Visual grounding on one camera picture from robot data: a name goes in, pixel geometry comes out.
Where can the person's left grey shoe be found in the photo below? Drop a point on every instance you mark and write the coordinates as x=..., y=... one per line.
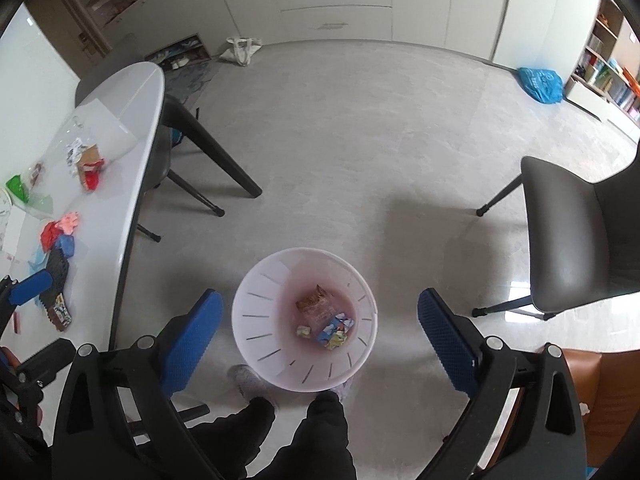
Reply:
x=250, y=382

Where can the printed card packet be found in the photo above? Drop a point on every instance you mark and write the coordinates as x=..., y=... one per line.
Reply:
x=62, y=313

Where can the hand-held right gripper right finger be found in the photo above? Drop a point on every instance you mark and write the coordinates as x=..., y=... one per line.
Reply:
x=447, y=345

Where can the small yellow packet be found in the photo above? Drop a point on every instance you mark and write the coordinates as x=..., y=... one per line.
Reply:
x=303, y=331

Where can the red wrapper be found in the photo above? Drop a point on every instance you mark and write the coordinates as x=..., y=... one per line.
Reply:
x=91, y=178

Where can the pale green clear plastic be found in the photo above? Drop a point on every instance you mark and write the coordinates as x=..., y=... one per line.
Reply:
x=42, y=205

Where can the white paper sheet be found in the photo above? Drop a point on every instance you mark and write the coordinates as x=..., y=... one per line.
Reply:
x=15, y=232

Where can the blue paper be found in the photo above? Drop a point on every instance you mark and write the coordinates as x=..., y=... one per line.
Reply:
x=65, y=246

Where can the pink paper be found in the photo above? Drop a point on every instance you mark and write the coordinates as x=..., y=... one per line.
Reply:
x=70, y=222

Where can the orange leather chair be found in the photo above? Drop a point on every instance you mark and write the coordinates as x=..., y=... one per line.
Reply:
x=590, y=410

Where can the dark floor mat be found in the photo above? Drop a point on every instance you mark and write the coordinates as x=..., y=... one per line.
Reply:
x=187, y=82

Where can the white tote bag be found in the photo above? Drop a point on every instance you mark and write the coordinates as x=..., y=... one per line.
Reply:
x=242, y=50

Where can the bookshelf with books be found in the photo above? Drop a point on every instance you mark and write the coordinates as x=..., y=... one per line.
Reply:
x=607, y=75

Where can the green plastic piece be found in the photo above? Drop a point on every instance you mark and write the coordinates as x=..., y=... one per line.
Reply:
x=17, y=186

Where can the small brown packet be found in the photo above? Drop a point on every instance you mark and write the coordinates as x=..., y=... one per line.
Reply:
x=35, y=173

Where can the grey chair with black legs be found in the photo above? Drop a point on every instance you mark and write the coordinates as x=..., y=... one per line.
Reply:
x=565, y=230
x=160, y=160

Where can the black and white wrapper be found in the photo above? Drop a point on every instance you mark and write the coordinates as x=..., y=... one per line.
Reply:
x=74, y=152

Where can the black table leg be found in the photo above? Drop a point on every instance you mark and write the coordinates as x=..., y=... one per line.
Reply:
x=215, y=150

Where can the brown cardboard piece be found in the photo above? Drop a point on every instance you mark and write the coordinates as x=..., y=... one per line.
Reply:
x=91, y=154

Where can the person's left leg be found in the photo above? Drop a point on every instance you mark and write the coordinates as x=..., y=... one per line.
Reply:
x=235, y=435

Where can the clear plastic bag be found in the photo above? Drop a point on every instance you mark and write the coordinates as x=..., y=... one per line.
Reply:
x=107, y=127

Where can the person's right grey shoe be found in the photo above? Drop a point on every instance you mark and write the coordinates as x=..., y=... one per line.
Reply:
x=345, y=389

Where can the red paper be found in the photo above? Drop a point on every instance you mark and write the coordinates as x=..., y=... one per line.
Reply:
x=50, y=236

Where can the low shoe shelf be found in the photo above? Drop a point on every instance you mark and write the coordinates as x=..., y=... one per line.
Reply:
x=177, y=50

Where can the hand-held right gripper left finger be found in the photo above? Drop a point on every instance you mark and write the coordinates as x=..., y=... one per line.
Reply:
x=192, y=345

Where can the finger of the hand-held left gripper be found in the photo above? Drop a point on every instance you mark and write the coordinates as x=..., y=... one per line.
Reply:
x=30, y=287
x=50, y=355

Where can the white plastic trash bin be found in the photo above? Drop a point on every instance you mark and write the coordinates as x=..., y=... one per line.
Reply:
x=265, y=310

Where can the person's grey shoe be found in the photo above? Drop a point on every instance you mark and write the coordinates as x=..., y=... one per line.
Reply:
x=345, y=389
x=250, y=382

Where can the brown door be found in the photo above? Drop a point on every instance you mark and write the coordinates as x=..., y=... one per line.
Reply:
x=65, y=25

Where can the white built-in wardrobe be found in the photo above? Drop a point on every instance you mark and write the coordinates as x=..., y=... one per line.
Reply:
x=425, y=5

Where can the light blue thin sheet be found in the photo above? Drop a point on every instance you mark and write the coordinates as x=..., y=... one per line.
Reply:
x=37, y=261

